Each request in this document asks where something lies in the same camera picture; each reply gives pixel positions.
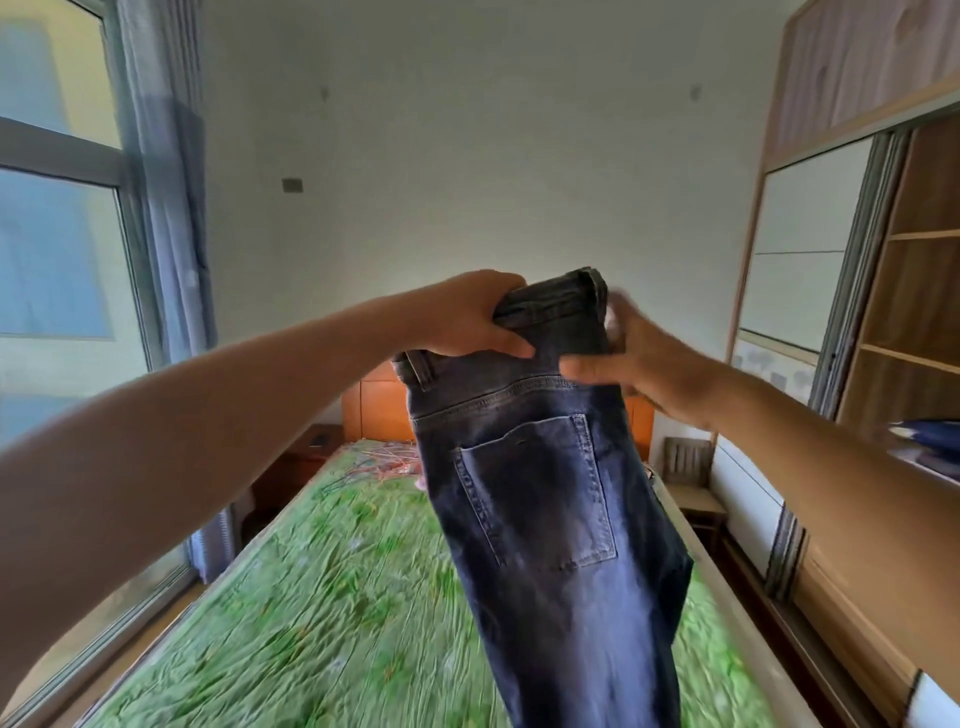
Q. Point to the blue curtain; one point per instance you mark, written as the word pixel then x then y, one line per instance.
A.
pixel 172 187

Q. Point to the person's left hand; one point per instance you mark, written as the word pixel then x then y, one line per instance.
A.
pixel 457 315

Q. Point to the bundle of clothes hangers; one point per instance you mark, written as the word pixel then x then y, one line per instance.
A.
pixel 390 461

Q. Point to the person's left forearm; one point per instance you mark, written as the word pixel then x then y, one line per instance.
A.
pixel 150 465

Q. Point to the person's right forearm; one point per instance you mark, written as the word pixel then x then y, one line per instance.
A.
pixel 847 510

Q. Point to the blue printed folded bedding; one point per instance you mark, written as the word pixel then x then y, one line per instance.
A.
pixel 930 442

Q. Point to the dark wooden nightstand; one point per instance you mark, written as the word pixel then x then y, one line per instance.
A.
pixel 300 465

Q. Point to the wooden bed frame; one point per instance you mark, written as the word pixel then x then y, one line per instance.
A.
pixel 375 405

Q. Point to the sliding glass balcony door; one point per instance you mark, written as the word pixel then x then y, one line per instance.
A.
pixel 60 262

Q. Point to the person's right hand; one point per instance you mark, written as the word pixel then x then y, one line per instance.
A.
pixel 660 367

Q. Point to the wooden wardrobe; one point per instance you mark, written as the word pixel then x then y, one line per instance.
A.
pixel 915 300

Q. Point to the small wooden chair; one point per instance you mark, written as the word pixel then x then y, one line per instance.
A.
pixel 694 495

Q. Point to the green floral bedsheet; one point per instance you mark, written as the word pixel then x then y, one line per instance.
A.
pixel 300 615

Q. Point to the grey wall socket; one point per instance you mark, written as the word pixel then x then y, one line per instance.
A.
pixel 292 185

